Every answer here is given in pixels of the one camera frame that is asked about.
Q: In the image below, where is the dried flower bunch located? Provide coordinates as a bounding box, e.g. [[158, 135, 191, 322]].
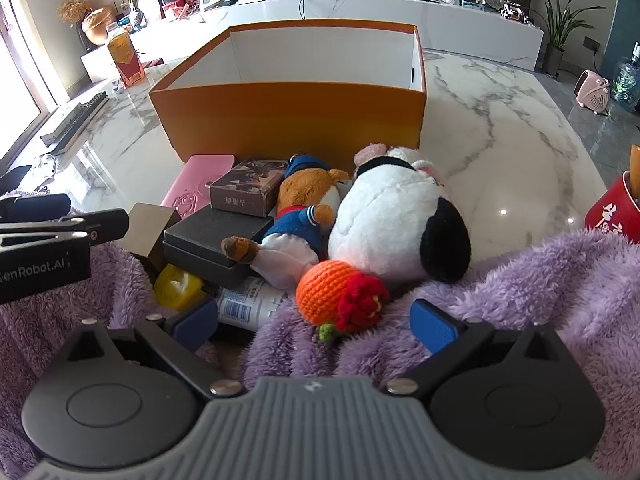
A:
[[56, 0, 93, 23]]

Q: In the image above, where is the tall potted plant dark pot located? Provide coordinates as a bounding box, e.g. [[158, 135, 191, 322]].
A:
[[527, 0, 606, 76]]

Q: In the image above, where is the white marble tv cabinet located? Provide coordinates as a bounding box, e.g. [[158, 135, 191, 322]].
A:
[[80, 0, 546, 81]]

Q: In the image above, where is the red mug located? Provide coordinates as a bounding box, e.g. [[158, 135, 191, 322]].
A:
[[585, 170, 640, 248]]

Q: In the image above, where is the white labelled tube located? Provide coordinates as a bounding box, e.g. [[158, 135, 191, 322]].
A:
[[215, 275, 291, 332]]

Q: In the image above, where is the yellow banana toy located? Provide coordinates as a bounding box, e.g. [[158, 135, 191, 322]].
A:
[[154, 264, 207, 311]]

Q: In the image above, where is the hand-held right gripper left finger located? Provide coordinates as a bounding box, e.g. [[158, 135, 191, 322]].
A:
[[64, 294, 246, 402]]

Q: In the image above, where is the purple fluffy blanket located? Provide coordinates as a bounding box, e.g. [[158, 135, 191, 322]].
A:
[[0, 187, 640, 480]]

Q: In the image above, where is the orange crochet ball with flower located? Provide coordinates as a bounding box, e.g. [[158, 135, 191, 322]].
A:
[[296, 260, 391, 345]]

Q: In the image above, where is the black box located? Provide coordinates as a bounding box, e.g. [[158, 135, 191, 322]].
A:
[[162, 207, 276, 288]]

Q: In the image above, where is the pink case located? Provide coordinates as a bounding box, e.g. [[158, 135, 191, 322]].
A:
[[161, 155, 236, 221]]

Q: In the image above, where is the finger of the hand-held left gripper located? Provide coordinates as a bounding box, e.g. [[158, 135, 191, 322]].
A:
[[0, 208, 131, 250], [0, 193, 71, 222]]

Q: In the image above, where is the white and black plush toy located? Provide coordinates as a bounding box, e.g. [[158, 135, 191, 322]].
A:
[[327, 152, 472, 286]]

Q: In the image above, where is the brown bear plush blue uniform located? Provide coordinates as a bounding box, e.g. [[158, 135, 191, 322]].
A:
[[221, 152, 351, 291]]

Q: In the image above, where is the black keyboard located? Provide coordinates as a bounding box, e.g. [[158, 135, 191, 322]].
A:
[[40, 92, 110, 156]]

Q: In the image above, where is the orange red carton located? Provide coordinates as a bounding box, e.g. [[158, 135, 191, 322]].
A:
[[106, 30, 147, 87]]

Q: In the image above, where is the bronze vase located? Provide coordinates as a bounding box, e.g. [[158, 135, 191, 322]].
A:
[[81, 7, 118, 47]]

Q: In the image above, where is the brown printed card box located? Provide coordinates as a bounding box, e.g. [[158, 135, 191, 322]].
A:
[[209, 157, 291, 218]]

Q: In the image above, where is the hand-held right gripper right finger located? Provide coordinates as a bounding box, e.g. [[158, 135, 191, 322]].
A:
[[385, 299, 577, 402]]

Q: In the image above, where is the wooden post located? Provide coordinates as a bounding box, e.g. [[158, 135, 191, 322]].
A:
[[629, 144, 640, 201]]

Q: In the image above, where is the orange cardboard storage box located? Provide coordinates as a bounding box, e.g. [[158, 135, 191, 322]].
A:
[[148, 23, 427, 161]]

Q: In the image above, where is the pink fan heater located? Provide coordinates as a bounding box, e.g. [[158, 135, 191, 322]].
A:
[[574, 70, 612, 108]]

